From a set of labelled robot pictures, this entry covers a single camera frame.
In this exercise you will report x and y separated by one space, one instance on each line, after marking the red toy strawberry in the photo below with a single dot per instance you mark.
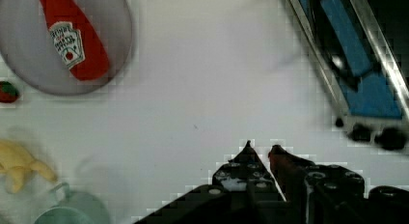
8 92

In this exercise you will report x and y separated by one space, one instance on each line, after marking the grey round plate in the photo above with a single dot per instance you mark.
27 48

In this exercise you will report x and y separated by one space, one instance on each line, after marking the red ketchup bottle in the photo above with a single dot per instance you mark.
75 39

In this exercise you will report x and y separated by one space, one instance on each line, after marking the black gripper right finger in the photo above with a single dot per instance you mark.
332 194

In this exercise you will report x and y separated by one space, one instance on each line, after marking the yellow toy banana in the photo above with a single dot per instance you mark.
17 163

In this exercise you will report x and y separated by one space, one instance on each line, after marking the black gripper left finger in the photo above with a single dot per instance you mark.
236 189

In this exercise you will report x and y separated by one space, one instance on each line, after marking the green mug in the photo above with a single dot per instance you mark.
68 206

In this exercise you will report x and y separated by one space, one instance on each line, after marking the silver black toaster oven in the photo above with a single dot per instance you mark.
360 51

